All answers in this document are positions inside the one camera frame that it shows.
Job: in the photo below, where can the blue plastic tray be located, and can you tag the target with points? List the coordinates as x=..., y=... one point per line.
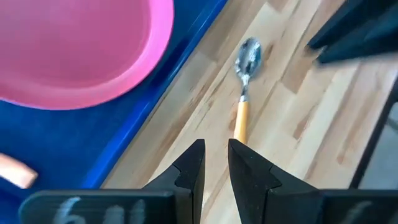
x=93, y=140

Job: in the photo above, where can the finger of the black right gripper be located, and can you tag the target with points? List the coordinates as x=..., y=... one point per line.
x=342, y=21
x=367, y=43

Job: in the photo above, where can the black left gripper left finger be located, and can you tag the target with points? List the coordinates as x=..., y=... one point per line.
x=124, y=208

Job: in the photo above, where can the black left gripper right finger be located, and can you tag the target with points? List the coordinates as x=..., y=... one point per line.
x=280, y=202

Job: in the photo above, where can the black aluminium table frame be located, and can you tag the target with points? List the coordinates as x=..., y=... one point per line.
x=373, y=140

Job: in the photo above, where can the pink round plate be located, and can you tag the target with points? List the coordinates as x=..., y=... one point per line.
x=77, y=46

